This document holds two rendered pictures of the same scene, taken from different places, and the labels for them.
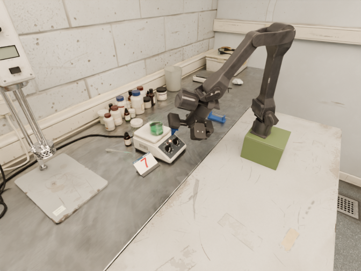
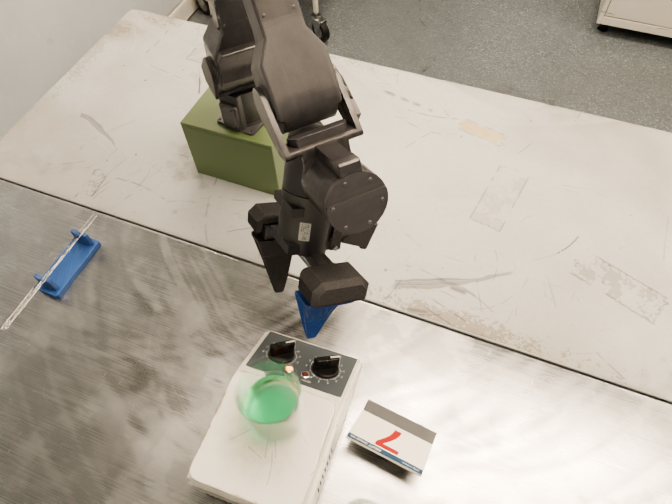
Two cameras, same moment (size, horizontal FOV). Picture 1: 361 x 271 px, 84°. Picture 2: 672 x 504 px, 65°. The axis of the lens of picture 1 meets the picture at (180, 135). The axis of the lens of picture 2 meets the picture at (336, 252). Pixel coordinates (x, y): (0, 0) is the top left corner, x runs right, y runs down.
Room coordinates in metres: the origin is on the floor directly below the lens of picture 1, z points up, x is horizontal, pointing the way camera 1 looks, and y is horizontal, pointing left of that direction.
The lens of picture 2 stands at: (0.68, 0.27, 1.54)
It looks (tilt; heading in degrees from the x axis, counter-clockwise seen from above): 57 degrees down; 259
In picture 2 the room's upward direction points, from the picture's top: 2 degrees counter-clockwise
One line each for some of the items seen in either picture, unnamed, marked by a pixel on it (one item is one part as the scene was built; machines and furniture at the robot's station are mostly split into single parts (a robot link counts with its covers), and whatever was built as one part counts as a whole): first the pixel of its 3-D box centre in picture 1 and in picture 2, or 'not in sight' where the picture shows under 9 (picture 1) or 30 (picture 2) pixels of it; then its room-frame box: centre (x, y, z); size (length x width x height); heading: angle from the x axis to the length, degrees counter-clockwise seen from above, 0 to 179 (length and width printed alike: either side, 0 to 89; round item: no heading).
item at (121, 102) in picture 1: (121, 106); not in sight; (1.02, 0.33, 0.96); 0.06 x 0.06 x 0.11
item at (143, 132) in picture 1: (152, 131); (264, 439); (0.73, 0.12, 0.98); 0.12 x 0.12 x 0.01; 58
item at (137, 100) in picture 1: (137, 101); not in sight; (1.06, 0.25, 0.96); 0.07 x 0.07 x 0.13
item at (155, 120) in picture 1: (155, 125); (274, 405); (0.71, 0.10, 1.03); 0.07 x 0.06 x 0.08; 121
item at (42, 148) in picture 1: (29, 121); not in sight; (0.52, 0.45, 1.17); 0.07 x 0.07 x 0.25
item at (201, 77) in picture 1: (211, 77); not in sight; (1.60, -0.25, 0.92); 0.26 x 0.19 x 0.05; 59
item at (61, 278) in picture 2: (216, 116); (66, 261); (0.98, -0.20, 0.92); 0.10 x 0.03 x 0.04; 55
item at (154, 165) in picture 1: (146, 163); (392, 435); (0.59, 0.14, 0.92); 0.09 x 0.06 x 0.04; 140
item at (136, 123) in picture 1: (137, 128); not in sight; (0.82, 0.21, 0.94); 0.06 x 0.06 x 0.08
